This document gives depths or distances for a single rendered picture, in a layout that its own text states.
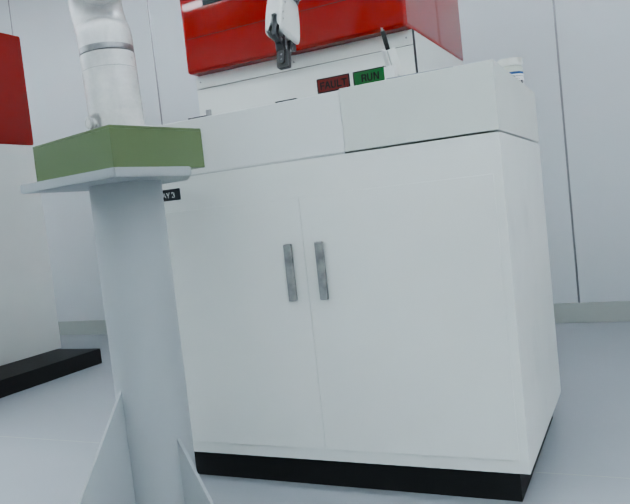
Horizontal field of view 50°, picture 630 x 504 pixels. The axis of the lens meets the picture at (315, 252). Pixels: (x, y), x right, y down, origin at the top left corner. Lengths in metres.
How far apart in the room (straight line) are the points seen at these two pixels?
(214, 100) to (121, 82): 0.97
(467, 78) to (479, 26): 2.22
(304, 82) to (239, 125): 0.66
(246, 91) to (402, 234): 1.09
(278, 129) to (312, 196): 0.18
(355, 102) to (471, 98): 0.26
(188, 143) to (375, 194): 0.44
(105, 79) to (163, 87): 2.97
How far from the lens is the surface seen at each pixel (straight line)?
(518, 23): 3.70
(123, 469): 1.64
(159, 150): 1.52
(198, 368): 1.86
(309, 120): 1.63
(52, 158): 1.59
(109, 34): 1.61
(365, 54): 2.28
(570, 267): 3.61
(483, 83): 1.51
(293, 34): 1.75
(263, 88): 2.42
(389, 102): 1.56
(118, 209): 1.54
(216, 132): 1.76
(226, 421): 1.86
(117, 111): 1.57
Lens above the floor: 0.69
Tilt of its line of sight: 3 degrees down
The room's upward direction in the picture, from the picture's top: 6 degrees counter-clockwise
